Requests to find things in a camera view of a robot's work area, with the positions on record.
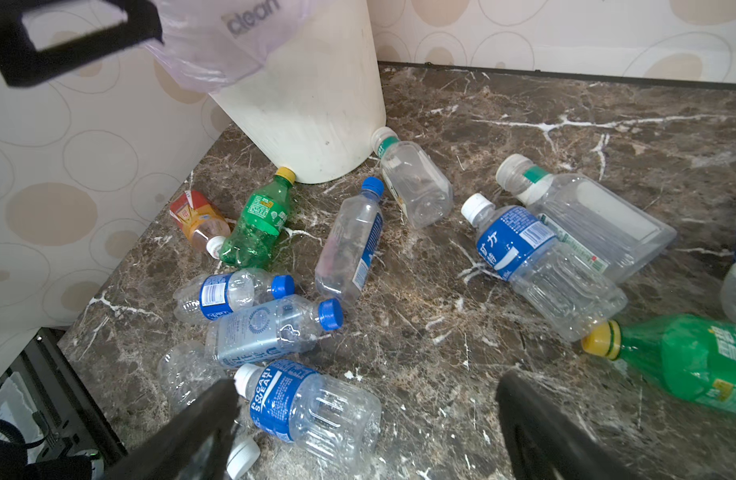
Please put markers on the soda water bottle blue cap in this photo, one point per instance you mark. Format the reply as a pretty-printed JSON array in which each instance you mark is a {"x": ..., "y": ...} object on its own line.
[{"x": 292, "y": 324}]

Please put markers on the green bottle yellow cap right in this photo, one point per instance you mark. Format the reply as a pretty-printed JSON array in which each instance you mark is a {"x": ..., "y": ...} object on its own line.
[{"x": 691, "y": 358}]

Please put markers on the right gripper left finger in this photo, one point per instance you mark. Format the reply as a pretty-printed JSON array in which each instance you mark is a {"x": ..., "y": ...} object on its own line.
[{"x": 195, "y": 444}]

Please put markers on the crushed clear bottle white cap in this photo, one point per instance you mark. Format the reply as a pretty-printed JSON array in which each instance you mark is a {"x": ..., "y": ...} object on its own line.
[{"x": 184, "y": 373}]

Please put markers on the Fiji bottle blue cap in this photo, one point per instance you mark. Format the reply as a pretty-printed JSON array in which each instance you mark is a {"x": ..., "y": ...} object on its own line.
[{"x": 346, "y": 258}]

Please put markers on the small tea bottle red label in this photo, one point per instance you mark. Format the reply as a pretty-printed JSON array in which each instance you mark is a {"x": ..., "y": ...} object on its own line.
[{"x": 200, "y": 221}]

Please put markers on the clear bottle green band cap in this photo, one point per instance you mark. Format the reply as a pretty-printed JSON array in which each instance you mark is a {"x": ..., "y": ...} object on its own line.
[{"x": 423, "y": 192}]

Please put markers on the green bottle near bin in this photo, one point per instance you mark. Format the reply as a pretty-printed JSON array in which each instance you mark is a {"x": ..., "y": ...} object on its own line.
[{"x": 257, "y": 229}]

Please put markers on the Pocari Sweat bottle white cap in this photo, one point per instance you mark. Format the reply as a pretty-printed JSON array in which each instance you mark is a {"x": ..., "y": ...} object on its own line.
[{"x": 331, "y": 419}]

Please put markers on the flat clear bottle white cap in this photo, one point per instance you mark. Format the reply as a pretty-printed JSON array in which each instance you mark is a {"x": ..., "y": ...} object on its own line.
[{"x": 616, "y": 238}]

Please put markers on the white plastic waste bin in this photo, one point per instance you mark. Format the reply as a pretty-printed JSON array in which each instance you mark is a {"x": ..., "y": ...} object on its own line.
[{"x": 315, "y": 105}]

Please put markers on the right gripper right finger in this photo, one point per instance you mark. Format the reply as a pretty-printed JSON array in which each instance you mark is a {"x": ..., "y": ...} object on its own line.
[{"x": 542, "y": 443}]

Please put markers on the pink bin liner bag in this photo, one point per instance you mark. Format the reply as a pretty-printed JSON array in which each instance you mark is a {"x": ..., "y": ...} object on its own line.
[{"x": 208, "y": 45}]

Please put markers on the blue label bottle white cap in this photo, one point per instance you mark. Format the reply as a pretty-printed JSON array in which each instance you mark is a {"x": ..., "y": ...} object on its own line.
[{"x": 568, "y": 293}]

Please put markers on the small blue label bottle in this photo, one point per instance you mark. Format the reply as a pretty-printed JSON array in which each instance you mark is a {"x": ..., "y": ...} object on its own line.
[{"x": 209, "y": 297}]

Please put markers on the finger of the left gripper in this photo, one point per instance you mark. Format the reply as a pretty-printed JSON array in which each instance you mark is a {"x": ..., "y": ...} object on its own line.
[{"x": 43, "y": 40}]

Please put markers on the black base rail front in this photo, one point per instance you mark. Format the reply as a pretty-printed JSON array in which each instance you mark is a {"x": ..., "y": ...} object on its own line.
[{"x": 50, "y": 427}]

